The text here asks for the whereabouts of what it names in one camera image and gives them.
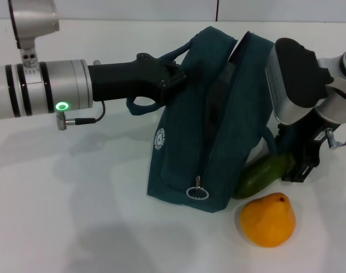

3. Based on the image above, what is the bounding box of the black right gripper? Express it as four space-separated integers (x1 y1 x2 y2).
275 106 337 184

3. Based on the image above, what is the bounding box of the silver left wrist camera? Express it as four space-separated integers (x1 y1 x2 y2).
7 0 61 69

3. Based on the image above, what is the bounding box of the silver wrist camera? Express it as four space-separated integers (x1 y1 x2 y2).
264 37 335 126
7 0 61 69

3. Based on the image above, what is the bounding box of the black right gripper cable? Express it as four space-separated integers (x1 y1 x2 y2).
325 117 346 151

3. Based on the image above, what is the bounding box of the dark teal fabric bag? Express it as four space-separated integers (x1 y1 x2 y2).
126 26 278 214

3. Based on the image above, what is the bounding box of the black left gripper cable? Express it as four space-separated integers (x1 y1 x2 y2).
56 100 106 131

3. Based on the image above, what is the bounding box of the green cucumber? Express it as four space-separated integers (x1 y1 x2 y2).
232 151 296 200

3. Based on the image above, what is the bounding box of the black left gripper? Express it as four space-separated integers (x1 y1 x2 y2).
87 52 188 106

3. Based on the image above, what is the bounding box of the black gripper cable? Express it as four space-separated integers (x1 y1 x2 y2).
56 100 106 131
325 117 346 151

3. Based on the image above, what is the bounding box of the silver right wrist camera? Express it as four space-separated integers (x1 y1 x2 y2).
264 37 335 126

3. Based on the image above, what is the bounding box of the orange pear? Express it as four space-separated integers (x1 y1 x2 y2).
240 192 297 249

